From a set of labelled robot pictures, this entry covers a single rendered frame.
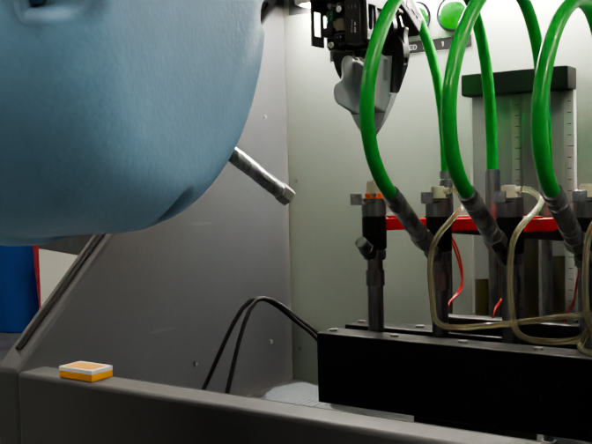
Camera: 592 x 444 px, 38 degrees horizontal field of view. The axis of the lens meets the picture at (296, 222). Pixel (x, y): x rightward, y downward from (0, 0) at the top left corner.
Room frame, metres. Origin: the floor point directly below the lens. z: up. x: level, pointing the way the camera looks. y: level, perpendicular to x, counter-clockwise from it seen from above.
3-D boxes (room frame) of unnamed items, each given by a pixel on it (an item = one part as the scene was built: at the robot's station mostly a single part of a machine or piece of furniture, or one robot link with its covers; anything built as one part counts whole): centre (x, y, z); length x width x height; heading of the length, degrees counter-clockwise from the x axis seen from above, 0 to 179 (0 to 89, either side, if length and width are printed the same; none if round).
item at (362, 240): (0.98, -0.08, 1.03); 0.05 x 0.03 x 0.21; 146
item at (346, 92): (0.97, -0.06, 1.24); 0.06 x 0.03 x 0.09; 146
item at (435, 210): (0.93, -0.15, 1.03); 0.05 x 0.03 x 0.21; 146
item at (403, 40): (0.97, -0.11, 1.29); 0.05 x 0.02 x 0.09; 56
